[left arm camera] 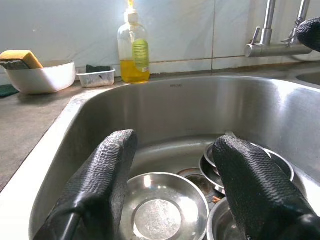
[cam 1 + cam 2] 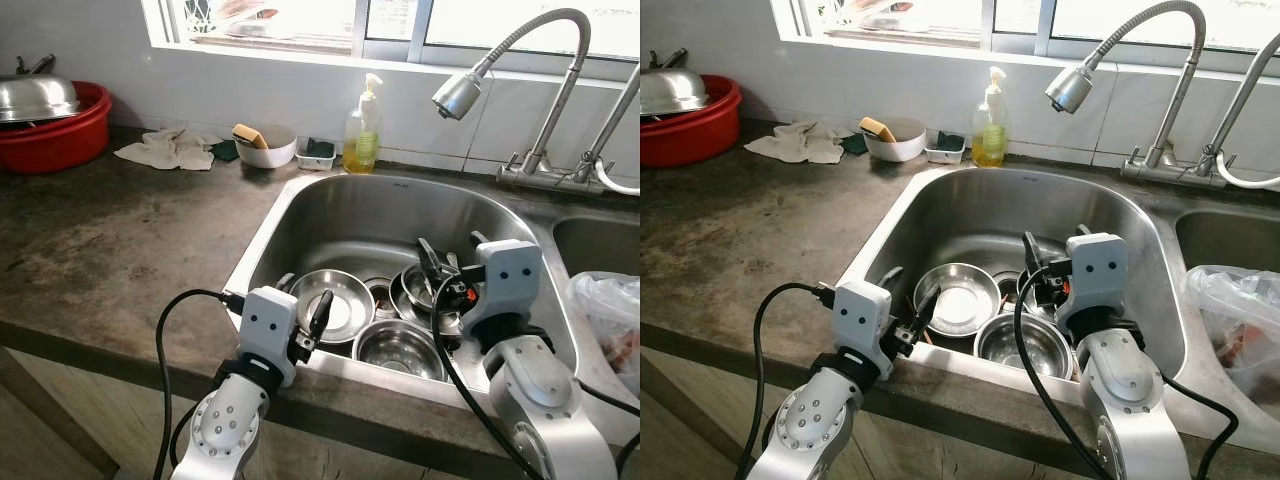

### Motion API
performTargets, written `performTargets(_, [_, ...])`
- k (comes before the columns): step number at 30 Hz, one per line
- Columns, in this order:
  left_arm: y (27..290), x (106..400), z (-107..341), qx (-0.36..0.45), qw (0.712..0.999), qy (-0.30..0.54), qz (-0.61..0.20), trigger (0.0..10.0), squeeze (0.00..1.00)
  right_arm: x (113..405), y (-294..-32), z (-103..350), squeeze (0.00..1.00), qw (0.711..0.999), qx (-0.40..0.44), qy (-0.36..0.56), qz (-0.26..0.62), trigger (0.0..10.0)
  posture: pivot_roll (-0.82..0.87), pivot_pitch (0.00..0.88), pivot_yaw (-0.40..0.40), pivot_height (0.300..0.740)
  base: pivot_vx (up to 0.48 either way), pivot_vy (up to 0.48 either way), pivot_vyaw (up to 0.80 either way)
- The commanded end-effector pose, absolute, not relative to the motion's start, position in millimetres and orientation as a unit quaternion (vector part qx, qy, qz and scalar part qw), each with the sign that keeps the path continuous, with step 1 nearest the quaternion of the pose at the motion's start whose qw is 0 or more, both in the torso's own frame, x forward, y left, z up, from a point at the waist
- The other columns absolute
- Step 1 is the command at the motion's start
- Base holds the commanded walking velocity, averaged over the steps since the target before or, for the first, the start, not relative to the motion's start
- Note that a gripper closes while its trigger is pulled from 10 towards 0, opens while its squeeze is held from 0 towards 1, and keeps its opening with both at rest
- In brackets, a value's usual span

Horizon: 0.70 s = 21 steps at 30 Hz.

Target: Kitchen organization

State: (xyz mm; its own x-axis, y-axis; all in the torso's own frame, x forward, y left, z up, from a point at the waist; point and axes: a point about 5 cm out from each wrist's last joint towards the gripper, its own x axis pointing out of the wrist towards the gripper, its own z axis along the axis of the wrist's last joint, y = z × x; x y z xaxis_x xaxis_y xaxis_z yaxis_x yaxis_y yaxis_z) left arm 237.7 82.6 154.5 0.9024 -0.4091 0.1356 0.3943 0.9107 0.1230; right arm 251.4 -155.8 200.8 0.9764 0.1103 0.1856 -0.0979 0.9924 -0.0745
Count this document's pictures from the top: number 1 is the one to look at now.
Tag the clear plastic tray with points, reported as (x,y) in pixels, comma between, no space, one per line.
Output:
(96,78)

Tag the yellow dish soap pump bottle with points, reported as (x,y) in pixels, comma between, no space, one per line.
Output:
(133,72)

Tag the round metal drain strainer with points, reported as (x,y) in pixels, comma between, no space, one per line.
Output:
(197,181)

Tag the dark green scouring pad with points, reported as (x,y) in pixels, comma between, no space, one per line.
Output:
(97,68)
(6,90)

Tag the white plastic bowl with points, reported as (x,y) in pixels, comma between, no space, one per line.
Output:
(42,80)

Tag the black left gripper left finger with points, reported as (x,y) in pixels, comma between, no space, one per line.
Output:
(100,187)

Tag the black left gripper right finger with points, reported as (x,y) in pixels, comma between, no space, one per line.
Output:
(262,200)

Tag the yellow sponge with grey pad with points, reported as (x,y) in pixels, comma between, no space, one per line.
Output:
(22,56)

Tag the stainless steel faucet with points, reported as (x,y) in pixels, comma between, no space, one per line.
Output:
(275,50)

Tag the deep stainless steel bowl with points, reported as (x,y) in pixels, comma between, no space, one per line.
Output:
(222,225)

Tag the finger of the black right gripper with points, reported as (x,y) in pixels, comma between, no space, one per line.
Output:
(311,33)

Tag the stainless steel kitchen sink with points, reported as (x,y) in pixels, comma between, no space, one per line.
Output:
(175,107)

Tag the shallow stainless steel bowl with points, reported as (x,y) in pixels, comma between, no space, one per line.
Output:
(282,166)
(210,177)
(160,217)

